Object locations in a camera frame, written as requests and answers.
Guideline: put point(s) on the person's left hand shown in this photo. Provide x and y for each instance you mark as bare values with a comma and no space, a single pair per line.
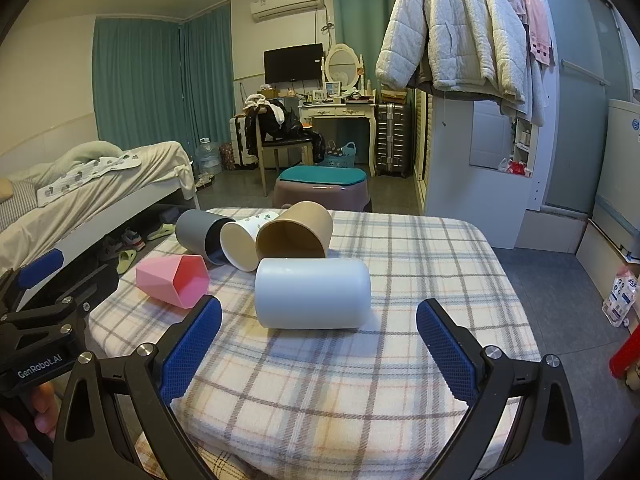
44,407

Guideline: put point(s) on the red object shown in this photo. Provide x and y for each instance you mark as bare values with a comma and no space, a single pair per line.
627,355

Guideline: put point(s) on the white suitcase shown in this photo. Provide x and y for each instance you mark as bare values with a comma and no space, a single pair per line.
240,142

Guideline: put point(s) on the purple plastic stool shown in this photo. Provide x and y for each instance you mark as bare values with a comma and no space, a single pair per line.
320,197

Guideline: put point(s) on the green slipper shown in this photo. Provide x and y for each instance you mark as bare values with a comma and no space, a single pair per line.
126,261
161,232

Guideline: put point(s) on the grey sneaker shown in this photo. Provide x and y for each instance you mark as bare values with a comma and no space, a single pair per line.
132,240

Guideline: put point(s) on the teal curtain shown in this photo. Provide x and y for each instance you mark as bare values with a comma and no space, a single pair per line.
207,90
362,15
135,85

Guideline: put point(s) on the plain white cup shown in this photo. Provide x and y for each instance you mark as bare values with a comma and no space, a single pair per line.
310,292

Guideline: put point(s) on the cardboard box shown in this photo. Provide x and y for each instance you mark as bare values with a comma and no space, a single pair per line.
394,96

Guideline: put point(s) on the white wardrobe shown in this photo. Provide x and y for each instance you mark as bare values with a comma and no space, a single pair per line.
450,170

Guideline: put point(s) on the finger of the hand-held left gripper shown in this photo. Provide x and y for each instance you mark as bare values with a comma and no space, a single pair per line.
95,280
42,265

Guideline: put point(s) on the striped grey pillow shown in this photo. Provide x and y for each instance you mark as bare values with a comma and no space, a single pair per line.
17,205

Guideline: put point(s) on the oval white vanity mirror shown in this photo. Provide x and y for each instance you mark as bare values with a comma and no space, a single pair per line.
342,65

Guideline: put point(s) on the wooden chair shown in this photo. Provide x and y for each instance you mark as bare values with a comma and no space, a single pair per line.
285,145

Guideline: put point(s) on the pink towel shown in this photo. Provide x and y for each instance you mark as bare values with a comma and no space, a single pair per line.
537,30

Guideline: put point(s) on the white quilted jacket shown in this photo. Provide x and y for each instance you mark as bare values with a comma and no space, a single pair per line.
450,25

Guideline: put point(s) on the blue laundry basket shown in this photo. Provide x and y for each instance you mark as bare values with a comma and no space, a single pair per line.
340,159

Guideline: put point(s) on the patterned white cloth strip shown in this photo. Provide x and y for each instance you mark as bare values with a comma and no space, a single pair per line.
90,172

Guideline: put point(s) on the white vanity desk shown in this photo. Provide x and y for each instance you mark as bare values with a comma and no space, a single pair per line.
340,110

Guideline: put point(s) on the white refrigerator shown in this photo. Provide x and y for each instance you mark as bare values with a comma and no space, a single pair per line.
620,170

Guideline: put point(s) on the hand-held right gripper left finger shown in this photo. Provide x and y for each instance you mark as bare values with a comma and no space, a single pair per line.
192,345

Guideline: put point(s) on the black clothes pile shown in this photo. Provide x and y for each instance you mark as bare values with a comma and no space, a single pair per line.
280,120

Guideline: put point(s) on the plaid blanket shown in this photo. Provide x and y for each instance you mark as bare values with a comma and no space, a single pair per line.
350,385

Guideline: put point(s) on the brown cup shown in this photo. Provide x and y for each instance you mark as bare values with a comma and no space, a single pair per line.
300,225

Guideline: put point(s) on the photo frame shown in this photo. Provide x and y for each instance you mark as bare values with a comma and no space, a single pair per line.
332,89

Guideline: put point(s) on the white air conditioner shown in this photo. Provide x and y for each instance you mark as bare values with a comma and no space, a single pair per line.
287,2

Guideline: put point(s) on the silver suitcase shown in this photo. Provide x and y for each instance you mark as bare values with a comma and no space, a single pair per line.
392,140

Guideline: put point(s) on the clear water jug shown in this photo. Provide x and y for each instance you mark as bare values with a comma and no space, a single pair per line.
206,157

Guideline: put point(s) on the black television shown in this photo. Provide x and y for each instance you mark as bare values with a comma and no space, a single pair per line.
293,62

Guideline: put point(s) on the grey-green fleece blanket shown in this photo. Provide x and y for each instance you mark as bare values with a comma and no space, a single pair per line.
80,157

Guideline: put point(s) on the teal seat cushion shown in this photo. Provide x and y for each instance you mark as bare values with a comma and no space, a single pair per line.
322,175

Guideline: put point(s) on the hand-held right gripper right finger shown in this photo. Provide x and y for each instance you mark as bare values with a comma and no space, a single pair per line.
445,355

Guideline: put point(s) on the white cup with green print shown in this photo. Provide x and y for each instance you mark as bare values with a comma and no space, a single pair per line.
240,247

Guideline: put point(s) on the grey cup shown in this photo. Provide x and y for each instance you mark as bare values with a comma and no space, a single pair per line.
192,232

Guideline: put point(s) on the bed with white sheet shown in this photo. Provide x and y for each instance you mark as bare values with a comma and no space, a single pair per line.
100,200

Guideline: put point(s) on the white printed packet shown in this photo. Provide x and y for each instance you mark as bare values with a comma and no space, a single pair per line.
620,297

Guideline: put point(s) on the pink faceted cup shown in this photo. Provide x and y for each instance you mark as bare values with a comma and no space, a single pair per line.
160,275

